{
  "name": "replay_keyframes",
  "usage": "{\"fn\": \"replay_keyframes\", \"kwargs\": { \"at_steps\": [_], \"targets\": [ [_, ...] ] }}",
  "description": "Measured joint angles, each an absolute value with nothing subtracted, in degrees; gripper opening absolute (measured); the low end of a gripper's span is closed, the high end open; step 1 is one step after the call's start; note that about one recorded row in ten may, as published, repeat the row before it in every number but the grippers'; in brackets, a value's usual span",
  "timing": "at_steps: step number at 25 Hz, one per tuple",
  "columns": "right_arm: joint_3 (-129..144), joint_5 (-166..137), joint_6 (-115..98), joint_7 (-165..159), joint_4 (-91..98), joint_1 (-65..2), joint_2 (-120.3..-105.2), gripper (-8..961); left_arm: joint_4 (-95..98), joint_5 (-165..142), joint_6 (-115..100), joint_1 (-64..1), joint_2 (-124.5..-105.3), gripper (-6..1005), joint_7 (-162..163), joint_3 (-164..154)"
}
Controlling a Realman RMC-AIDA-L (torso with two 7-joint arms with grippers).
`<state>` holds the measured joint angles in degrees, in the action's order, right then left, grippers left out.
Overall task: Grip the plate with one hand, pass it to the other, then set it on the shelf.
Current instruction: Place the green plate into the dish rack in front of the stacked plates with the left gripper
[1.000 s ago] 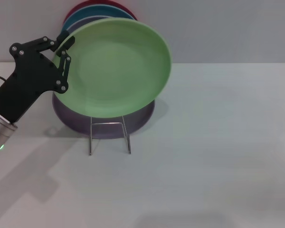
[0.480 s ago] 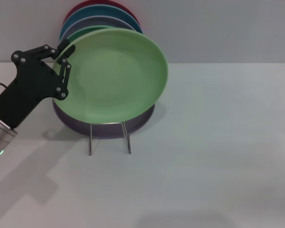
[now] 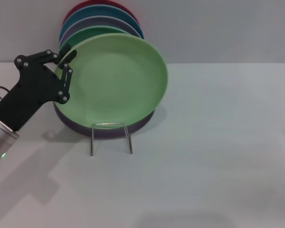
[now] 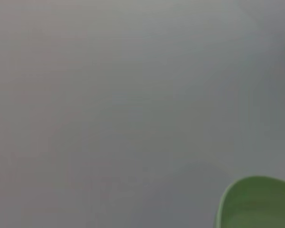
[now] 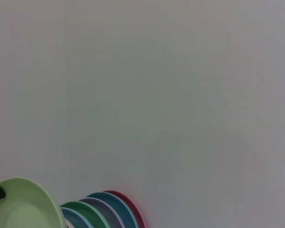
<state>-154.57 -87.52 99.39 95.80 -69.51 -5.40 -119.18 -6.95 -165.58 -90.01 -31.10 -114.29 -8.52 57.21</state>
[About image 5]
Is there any dark teal plate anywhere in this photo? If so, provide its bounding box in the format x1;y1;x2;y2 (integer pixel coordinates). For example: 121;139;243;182
85;191;139;228

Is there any grey lilac plate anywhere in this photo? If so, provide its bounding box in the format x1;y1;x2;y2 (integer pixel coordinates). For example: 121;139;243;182
78;197;126;228

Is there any dark green plate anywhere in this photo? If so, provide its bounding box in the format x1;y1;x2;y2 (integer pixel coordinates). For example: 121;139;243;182
60;201;110;228

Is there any blue plate with pale rim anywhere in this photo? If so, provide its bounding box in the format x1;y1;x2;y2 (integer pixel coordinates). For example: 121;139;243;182
60;206;88;228

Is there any red plate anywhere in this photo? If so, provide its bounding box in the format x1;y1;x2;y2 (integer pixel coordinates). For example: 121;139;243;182
103;190;148;228

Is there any light green plate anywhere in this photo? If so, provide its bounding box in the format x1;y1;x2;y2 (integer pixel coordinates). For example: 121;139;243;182
0;176;65;228

